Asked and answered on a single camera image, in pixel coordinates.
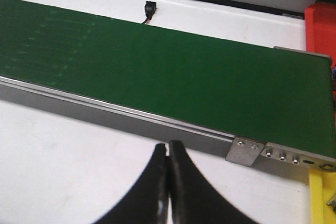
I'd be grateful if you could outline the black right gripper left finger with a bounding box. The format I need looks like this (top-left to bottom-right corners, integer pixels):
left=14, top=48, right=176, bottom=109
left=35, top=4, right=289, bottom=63
left=96, top=144, right=169, bottom=224

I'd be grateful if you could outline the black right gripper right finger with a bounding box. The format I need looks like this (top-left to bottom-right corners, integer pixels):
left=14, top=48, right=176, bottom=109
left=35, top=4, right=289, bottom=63
left=168, top=140, right=255, bottom=223

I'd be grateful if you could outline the yellow plastic tray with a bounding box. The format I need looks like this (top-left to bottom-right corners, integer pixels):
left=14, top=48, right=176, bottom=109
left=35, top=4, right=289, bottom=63
left=309, top=169, right=335, bottom=223

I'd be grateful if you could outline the green conveyor belt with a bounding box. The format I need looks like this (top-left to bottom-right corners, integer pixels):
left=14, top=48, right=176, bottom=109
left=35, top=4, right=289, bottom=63
left=1, top=0, right=335, bottom=158

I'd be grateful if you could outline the red plastic tray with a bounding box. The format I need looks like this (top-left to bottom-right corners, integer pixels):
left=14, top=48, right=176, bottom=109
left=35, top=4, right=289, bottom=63
left=304, top=0, right=335, bottom=68

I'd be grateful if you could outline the aluminium conveyor side rail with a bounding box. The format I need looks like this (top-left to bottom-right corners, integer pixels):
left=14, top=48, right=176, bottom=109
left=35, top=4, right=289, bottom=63
left=1, top=77, right=335, bottom=172

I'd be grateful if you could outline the black sensor with cable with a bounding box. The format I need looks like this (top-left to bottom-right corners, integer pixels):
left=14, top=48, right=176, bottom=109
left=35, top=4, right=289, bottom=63
left=142, top=1, right=157, bottom=24

